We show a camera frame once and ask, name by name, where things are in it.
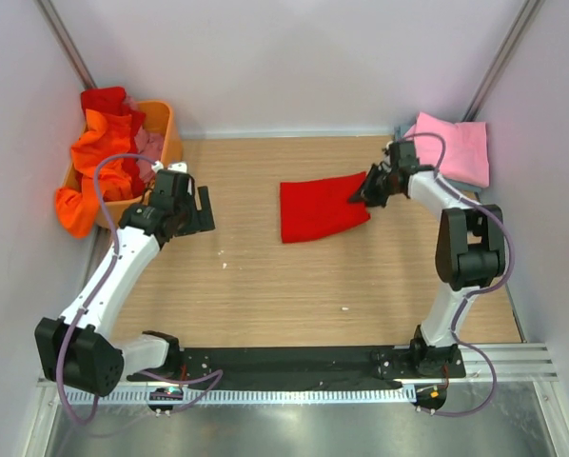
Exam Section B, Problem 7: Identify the red t-shirt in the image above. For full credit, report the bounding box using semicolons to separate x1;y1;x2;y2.
279;172;370;244

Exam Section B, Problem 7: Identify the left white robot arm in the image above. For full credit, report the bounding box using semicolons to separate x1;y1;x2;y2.
34;162;215;397

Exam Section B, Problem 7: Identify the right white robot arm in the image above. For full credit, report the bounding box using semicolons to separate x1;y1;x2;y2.
348;140;513;379

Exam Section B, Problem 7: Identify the folded grey-blue t-shirt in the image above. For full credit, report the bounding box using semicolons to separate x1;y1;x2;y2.
394;124;482;193

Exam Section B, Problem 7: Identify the small white scrap near left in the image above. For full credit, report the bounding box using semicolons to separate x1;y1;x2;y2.
217;249;227;269

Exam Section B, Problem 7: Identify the dusty pink shirt in basket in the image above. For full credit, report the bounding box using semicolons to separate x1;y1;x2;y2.
124;94;167;182

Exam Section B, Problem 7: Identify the folded pink t-shirt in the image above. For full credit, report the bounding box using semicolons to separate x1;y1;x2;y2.
403;112;490;189

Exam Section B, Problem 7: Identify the orange plastic laundry basket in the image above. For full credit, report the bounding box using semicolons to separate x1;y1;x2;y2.
62;101;183;229

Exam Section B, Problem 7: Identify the orange t-shirt in basket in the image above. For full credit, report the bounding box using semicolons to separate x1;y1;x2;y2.
54;109;134;238

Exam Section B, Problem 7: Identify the dark red shirt in basket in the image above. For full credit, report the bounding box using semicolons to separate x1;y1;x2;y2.
81;87;146;199

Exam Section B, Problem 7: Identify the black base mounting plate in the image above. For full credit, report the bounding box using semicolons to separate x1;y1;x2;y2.
151;346;466;391

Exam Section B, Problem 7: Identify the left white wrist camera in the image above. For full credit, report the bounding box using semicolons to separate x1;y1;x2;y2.
151;161;188;174

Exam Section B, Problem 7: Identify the white slotted cable duct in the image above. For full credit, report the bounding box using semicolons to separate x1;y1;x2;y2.
59;386;418;407

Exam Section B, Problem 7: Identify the right aluminium frame post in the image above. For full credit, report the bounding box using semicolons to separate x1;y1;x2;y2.
461;0;545;122

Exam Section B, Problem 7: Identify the aluminium frame post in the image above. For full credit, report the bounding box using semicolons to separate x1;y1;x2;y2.
35;0;97;89
461;0;545;122

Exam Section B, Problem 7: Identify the left aluminium frame post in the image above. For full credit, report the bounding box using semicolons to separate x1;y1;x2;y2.
35;0;97;89

